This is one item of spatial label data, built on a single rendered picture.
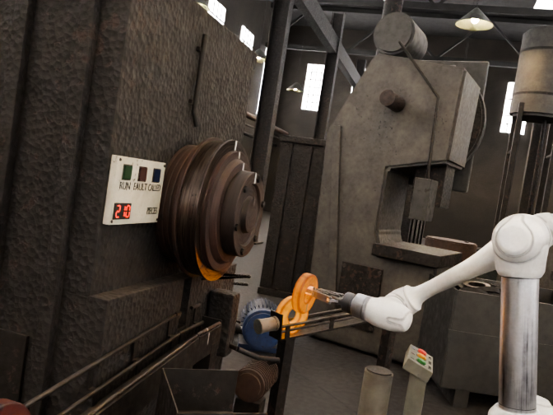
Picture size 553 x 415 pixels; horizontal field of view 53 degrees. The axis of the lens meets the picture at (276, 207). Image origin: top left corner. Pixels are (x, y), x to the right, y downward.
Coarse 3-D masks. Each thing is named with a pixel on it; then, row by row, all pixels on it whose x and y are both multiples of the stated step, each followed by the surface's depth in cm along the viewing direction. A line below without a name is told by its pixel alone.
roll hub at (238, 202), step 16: (240, 176) 174; (256, 176) 181; (240, 192) 170; (256, 192) 187; (224, 208) 169; (240, 208) 175; (256, 208) 184; (224, 224) 169; (240, 224) 177; (256, 224) 191; (224, 240) 172; (240, 240) 180; (240, 256) 179
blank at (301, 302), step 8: (304, 280) 209; (312, 280) 213; (296, 288) 208; (304, 288) 209; (296, 296) 207; (304, 296) 217; (296, 304) 208; (304, 304) 212; (312, 304) 218; (304, 312) 213
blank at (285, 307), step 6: (288, 300) 224; (282, 306) 222; (288, 306) 223; (282, 312) 222; (288, 312) 224; (294, 318) 230; (300, 318) 228; (306, 318) 230; (282, 324) 223; (300, 324) 229
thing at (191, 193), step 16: (208, 144) 175; (224, 144) 173; (240, 144) 187; (208, 160) 168; (192, 176) 165; (208, 176) 165; (192, 192) 163; (192, 208) 162; (192, 224) 163; (192, 240) 163; (192, 256) 168; (192, 272) 177; (208, 272) 178; (224, 272) 191
